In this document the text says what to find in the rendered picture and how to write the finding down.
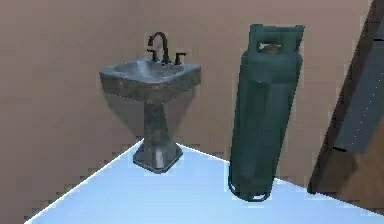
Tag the dark green gas cylinder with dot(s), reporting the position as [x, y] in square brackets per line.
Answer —
[263, 110]

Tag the black sink faucet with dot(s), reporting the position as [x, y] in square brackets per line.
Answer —
[162, 46]

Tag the brown room door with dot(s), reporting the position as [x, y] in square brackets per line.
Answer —
[353, 110]

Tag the grey pedestal sink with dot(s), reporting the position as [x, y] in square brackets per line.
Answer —
[150, 76]

